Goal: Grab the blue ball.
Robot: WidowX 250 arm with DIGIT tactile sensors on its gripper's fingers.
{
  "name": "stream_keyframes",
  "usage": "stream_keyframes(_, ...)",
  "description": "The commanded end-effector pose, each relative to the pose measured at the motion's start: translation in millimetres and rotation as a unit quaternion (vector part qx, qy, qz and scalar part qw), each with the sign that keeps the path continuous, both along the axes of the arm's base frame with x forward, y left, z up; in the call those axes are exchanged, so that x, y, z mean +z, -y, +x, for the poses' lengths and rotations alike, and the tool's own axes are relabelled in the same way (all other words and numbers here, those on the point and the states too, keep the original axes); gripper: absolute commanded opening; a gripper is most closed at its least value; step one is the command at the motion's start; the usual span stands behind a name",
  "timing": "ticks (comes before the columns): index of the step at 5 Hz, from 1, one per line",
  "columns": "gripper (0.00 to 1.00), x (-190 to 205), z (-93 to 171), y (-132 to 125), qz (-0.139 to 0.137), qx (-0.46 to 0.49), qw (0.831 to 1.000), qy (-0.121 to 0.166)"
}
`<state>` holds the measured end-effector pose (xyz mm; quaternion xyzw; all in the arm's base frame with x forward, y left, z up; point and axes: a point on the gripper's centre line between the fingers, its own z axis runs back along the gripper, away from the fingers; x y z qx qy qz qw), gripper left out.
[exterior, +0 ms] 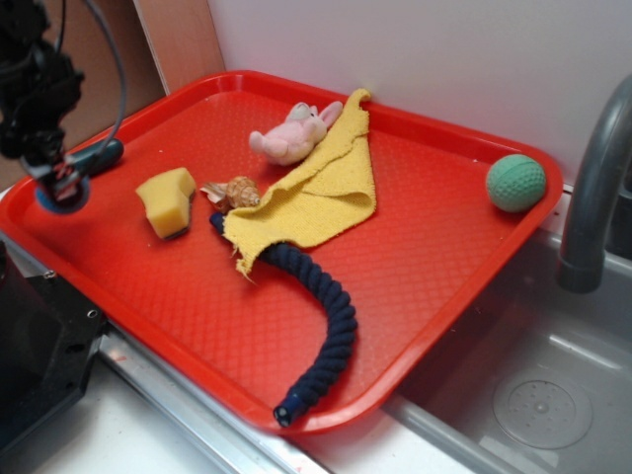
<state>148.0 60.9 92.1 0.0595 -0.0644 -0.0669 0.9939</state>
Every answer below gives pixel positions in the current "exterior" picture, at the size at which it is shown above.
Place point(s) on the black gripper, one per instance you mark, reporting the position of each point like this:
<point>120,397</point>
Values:
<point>39,87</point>

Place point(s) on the green dimpled ball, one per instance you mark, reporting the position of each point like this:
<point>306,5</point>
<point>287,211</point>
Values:
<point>516,183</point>

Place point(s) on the yellow sponge piece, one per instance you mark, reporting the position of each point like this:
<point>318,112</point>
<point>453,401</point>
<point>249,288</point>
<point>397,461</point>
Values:
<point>166,199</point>

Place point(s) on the tan conch seashell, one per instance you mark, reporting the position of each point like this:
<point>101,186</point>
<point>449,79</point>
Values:
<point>239,192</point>

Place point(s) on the pink plush bunny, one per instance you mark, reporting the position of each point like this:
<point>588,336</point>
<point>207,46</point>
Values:
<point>294,139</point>

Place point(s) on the red plastic tray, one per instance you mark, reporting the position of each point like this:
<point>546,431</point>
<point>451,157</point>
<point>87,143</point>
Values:
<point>433,243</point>

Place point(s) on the yellow cloth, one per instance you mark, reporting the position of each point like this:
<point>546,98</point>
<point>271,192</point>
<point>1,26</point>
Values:
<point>331,191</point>

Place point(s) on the grey sink faucet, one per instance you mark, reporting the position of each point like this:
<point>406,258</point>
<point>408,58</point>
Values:
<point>599,215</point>

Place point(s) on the stainless steel sink basin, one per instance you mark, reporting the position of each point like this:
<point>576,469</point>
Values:
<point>531,378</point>

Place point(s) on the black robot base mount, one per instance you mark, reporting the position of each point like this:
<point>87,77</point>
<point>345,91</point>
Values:
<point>50,333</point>

